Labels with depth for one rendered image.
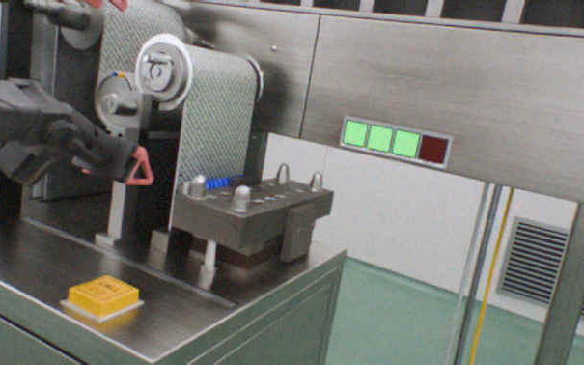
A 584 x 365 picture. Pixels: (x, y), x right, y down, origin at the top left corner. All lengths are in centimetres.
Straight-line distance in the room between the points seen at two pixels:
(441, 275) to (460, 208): 50
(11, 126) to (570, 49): 93
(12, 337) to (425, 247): 296
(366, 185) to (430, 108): 257
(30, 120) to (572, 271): 109
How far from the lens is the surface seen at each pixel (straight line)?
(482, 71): 107
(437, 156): 108
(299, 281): 100
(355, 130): 113
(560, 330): 130
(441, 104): 108
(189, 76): 97
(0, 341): 99
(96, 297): 78
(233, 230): 87
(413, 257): 362
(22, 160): 78
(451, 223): 350
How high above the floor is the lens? 127
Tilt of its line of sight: 10 degrees down
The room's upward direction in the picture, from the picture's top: 10 degrees clockwise
